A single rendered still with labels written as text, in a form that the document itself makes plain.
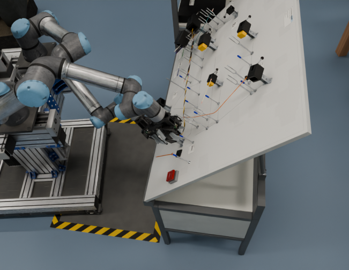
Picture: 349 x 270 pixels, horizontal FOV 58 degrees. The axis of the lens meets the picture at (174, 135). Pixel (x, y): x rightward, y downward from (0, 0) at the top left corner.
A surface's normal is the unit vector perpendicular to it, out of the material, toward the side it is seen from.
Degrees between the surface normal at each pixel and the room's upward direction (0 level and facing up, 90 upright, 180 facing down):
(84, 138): 0
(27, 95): 86
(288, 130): 50
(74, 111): 0
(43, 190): 0
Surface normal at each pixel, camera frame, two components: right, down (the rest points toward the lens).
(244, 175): -0.07, -0.55
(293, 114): -0.80, -0.43
